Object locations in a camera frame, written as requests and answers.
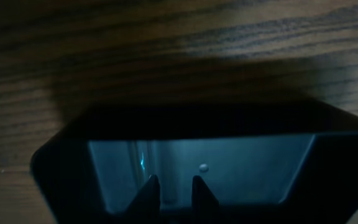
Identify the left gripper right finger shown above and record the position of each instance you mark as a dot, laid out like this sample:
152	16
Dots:
204	202

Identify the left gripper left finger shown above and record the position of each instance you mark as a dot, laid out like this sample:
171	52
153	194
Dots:
148	202

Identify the clear test tube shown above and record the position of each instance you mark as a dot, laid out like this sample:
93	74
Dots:
141	161
174	186

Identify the black tray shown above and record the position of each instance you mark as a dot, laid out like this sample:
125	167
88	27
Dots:
197	124

